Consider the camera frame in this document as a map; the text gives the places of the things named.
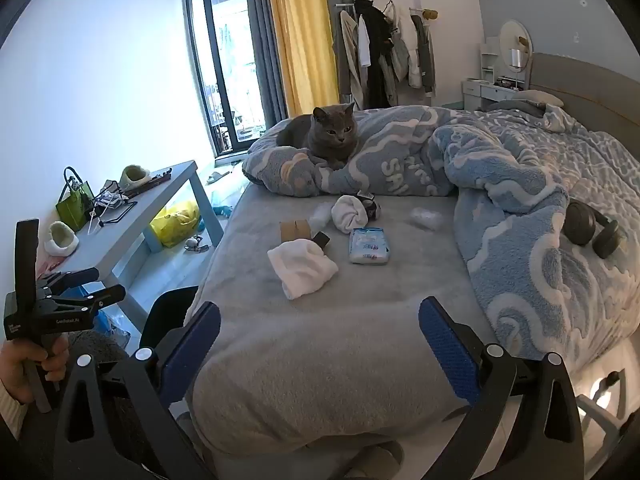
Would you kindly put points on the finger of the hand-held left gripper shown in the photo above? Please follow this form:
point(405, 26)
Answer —
point(100, 297)
point(75, 276)

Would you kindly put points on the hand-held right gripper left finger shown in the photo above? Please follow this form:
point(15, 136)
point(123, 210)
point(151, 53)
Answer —
point(192, 350)

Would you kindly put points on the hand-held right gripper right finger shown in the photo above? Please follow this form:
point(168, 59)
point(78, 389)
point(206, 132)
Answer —
point(447, 355)

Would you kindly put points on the black waste bin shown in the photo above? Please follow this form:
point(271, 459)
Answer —
point(167, 310)

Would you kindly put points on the white plastic wrapper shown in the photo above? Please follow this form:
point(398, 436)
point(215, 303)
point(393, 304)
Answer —
point(320, 215)

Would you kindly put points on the person's left forearm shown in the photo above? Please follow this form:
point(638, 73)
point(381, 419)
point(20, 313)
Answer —
point(10, 410)

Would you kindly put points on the person's left hand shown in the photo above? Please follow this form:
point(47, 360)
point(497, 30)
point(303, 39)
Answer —
point(15, 365)

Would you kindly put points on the blue printed bag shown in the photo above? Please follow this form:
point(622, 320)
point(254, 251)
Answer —
point(107, 322)

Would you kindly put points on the white slipper near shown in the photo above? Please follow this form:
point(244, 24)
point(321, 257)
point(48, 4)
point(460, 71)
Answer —
point(60, 240)

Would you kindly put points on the dark grey fuzzy cloth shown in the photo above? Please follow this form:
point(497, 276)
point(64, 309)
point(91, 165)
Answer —
point(100, 345)

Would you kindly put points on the green handbag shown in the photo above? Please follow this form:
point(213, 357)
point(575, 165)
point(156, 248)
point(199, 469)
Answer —
point(75, 205)

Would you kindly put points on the small grey toy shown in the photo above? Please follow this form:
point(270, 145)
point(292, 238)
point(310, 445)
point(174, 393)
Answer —
point(192, 243)

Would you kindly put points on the light blue table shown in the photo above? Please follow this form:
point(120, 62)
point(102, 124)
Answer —
point(145, 195)

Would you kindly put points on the yellow plastic bag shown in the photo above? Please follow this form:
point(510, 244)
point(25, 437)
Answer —
point(175, 220)

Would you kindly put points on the white slipper far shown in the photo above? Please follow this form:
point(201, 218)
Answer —
point(134, 175)

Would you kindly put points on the dark wooden stick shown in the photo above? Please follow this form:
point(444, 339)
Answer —
point(150, 182)

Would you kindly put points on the bed with grey fleece sheet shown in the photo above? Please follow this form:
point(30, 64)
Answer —
point(325, 335)

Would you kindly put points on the blue and white tissue packet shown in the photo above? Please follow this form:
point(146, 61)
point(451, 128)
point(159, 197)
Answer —
point(369, 246)

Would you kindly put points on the white folded cloth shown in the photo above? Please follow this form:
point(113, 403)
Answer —
point(300, 267)

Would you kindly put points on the clear bubble wrap piece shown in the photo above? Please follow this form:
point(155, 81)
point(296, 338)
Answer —
point(425, 217)

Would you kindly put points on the teal plush toy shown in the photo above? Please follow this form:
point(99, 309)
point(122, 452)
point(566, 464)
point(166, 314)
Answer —
point(222, 209)

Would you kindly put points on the brown cardboard piece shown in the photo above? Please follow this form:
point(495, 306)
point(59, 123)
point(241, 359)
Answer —
point(295, 232)

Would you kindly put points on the rolled white sock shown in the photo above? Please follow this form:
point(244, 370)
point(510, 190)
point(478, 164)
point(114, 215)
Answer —
point(350, 215)

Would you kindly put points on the blue patterned fleece blanket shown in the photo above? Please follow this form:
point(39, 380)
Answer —
point(500, 185)

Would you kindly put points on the dark grey headphones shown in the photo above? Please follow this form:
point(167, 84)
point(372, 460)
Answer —
point(580, 225)

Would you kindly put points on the grey cat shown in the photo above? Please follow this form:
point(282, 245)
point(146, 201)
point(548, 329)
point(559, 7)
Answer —
point(330, 135)

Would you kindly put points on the white vanity dresser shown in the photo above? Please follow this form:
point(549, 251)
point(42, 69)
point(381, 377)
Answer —
point(480, 92)

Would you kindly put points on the sliding glass door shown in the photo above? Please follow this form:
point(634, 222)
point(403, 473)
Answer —
point(230, 60)

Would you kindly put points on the grey pillow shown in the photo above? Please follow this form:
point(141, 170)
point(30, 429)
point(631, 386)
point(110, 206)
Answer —
point(540, 97)

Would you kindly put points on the grey padded headboard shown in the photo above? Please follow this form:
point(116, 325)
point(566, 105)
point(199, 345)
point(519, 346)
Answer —
point(590, 95)

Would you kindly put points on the row of hanging clothes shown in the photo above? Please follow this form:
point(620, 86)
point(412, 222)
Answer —
point(380, 50)

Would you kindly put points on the round vanity mirror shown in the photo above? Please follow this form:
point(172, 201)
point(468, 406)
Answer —
point(510, 40)

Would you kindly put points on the yellow curtain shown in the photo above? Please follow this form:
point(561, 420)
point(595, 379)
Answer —
point(300, 35)

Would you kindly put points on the white metal frame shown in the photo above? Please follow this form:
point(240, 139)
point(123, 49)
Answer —
point(607, 385)

